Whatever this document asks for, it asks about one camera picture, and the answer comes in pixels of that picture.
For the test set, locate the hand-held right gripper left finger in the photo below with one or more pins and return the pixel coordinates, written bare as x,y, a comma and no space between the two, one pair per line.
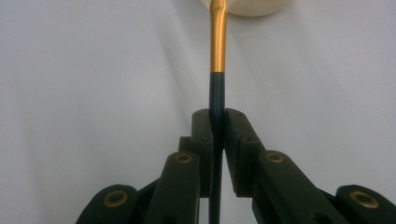
190,174

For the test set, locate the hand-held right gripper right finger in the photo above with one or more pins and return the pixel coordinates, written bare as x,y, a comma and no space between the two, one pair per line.
249,168

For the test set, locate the cream ribbed brush holder cup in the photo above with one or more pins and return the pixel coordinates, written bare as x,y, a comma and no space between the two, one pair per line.
255,7

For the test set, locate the white board table cover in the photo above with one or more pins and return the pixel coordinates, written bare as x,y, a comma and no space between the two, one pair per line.
77,77

